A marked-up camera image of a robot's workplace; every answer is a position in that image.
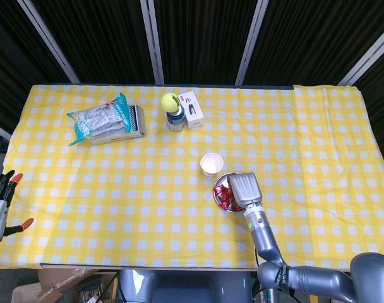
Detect small white carton box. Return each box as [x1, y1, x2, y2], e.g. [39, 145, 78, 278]
[179, 90, 205, 129]

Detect yellow tennis ball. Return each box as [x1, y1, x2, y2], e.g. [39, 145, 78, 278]
[160, 92, 183, 113]

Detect tan cardboard box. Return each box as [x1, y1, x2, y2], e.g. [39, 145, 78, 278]
[11, 282, 43, 303]

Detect white paper cup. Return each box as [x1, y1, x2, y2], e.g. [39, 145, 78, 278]
[200, 152, 225, 178]

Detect brown cardboard sheet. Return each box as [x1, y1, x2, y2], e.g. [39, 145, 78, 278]
[37, 268, 100, 300]

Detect blue drink can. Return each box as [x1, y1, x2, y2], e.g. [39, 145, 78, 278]
[165, 105, 186, 133]

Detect yellow white checked tablecloth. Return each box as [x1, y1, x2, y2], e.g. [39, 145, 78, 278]
[0, 83, 384, 271]

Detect silver cardboard box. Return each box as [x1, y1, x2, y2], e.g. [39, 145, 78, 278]
[90, 104, 148, 146]

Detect grey robot torso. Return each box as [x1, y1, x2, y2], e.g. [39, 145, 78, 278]
[117, 268, 253, 303]

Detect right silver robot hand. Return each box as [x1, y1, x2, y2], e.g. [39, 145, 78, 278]
[226, 172, 263, 210]

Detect teal silver snack bag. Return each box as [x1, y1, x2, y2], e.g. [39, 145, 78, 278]
[66, 92, 132, 148]

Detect small metal bowl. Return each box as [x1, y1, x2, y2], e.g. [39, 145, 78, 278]
[213, 172, 248, 213]

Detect dark framed items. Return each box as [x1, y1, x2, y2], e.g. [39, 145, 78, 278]
[76, 274, 117, 303]

